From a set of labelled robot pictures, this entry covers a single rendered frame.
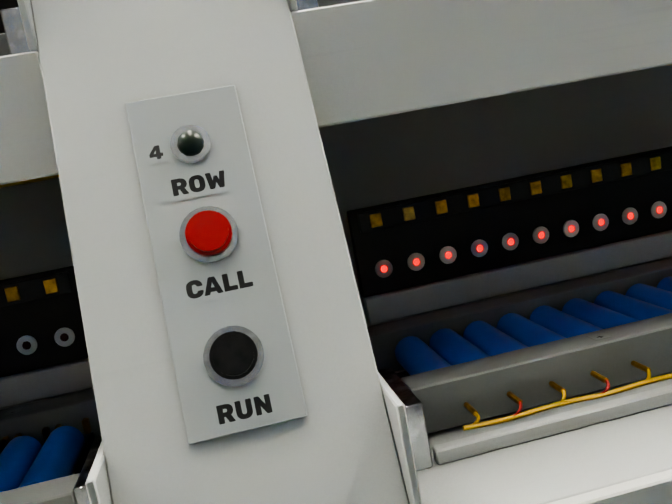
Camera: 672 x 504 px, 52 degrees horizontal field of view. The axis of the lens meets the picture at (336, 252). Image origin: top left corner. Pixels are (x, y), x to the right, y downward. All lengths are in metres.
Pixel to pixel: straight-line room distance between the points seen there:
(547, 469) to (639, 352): 0.09
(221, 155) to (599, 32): 0.17
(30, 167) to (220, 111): 0.07
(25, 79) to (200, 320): 0.11
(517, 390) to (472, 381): 0.02
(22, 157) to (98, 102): 0.04
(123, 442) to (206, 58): 0.14
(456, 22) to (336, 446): 0.17
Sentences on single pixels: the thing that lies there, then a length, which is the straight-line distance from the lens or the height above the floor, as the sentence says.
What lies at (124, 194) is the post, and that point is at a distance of 0.26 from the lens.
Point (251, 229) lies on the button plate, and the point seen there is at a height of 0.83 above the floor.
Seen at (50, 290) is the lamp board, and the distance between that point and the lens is 0.42.
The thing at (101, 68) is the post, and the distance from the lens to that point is 0.28.
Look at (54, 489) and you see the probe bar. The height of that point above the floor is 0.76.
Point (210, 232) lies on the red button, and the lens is 0.24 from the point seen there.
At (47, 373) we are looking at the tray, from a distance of 0.42.
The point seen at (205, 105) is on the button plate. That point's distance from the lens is 0.26.
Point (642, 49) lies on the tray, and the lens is 0.33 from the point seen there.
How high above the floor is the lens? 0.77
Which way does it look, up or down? 11 degrees up
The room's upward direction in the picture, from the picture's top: 13 degrees counter-clockwise
